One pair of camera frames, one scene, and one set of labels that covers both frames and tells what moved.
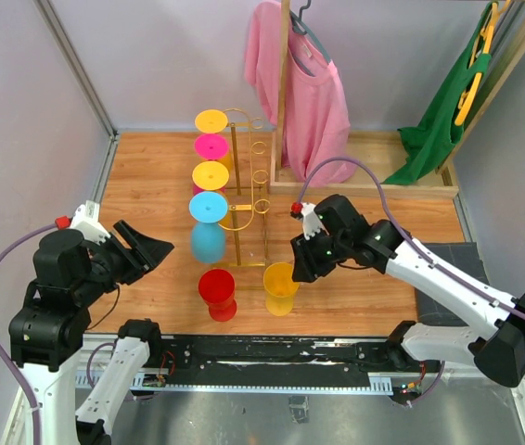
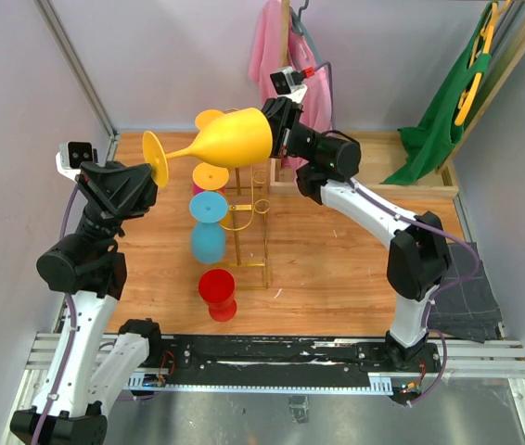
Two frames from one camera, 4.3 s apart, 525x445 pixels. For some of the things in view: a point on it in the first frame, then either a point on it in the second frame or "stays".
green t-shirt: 438,131 stays
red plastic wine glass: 217,288 stays
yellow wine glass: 211,121 stays
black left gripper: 147,252 to 118,189
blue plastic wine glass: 208,232 stays
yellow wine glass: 211,176 stays
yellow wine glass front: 279,287 to 234,138
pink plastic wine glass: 211,146 to 196,189
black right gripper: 306,267 to 282,114
